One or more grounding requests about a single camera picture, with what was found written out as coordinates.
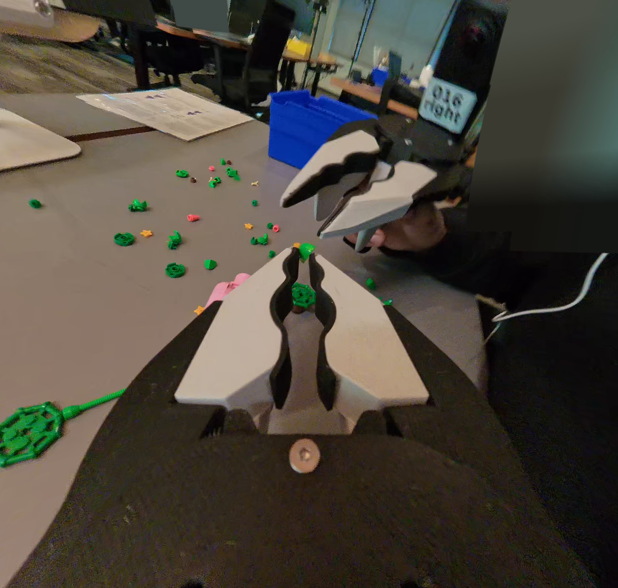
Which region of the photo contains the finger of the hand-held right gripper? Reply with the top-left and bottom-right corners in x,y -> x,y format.
317,160 -> 439,241
279,129 -> 384,223

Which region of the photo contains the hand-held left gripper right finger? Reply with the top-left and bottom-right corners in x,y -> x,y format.
308,253 -> 430,434

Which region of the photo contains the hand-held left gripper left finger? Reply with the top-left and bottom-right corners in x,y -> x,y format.
174,248 -> 300,433

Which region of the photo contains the person's right hand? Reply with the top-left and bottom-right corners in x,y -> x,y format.
369,201 -> 448,254

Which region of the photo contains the wooden office desk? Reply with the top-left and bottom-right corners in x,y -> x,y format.
331,77 -> 421,118
154,21 -> 252,52

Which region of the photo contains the pink toy watering can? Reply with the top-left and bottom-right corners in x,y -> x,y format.
205,273 -> 252,309

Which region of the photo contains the green toy web wheel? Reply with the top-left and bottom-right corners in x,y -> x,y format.
291,282 -> 317,310

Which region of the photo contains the cluster of green leaves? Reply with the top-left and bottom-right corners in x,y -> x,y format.
209,165 -> 240,189

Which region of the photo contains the leaflet in plastic sleeve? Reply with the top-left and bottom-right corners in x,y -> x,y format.
76,87 -> 255,142

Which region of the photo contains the person's black jacket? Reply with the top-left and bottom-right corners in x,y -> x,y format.
475,252 -> 618,588

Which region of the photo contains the green toy flower stem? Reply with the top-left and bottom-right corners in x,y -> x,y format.
0,389 -> 127,469

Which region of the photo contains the white book stand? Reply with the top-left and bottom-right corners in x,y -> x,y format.
0,0 -> 103,173

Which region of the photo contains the white cable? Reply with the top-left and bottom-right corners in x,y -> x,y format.
483,252 -> 609,345

